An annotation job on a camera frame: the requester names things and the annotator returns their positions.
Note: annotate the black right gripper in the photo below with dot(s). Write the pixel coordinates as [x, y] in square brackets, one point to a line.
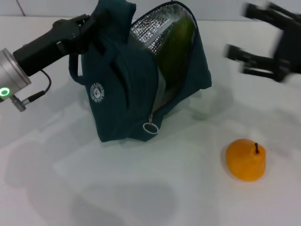
[289, 47]

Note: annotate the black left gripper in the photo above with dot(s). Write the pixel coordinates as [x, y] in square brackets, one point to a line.
[47, 44]

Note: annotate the dark teal insulated lunch bag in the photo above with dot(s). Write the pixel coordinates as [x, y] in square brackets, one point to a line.
[117, 94]

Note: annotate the green cucumber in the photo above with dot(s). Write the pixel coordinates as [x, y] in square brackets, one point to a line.
[176, 58]

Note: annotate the orange pear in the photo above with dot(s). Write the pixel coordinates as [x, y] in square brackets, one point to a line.
[244, 162]

